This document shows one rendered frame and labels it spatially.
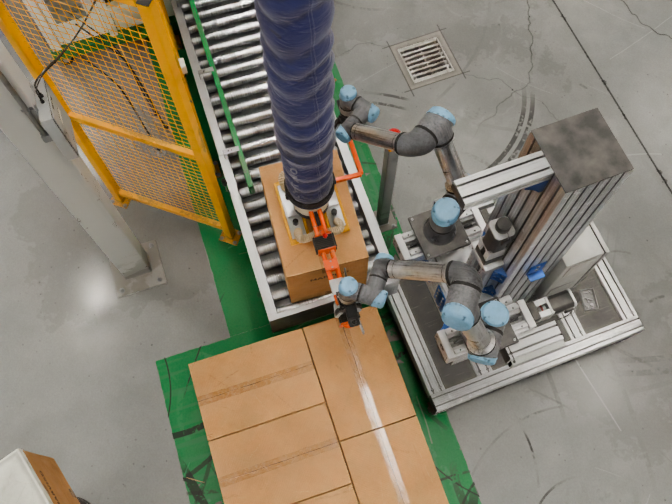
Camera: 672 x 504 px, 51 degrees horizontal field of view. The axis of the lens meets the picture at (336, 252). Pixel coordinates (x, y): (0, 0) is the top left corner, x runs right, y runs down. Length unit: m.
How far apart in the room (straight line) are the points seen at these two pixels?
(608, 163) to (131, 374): 2.90
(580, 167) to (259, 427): 1.98
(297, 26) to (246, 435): 2.10
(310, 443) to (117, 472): 1.21
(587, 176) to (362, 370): 1.66
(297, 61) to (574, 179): 0.95
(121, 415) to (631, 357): 2.94
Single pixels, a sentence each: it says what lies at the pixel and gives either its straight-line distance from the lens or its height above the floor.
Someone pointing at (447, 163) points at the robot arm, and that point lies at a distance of 3.03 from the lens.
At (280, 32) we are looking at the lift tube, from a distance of 2.17.
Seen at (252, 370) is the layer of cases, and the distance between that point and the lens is 3.62.
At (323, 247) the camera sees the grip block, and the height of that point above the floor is 1.10.
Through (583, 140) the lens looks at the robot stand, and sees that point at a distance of 2.48.
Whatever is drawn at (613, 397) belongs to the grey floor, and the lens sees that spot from 4.40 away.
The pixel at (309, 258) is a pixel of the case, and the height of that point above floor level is 0.95.
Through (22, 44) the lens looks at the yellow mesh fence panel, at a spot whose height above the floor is 1.56.
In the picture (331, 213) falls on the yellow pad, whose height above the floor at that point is 0.98.
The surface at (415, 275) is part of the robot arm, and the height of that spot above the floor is 1.49.
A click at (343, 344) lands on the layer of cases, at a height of 0.54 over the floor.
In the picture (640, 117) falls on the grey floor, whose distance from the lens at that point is 5.20.
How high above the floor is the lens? 4.06
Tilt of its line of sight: 68 degrees down
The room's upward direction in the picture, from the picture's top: 1 degrees counter-clockwise
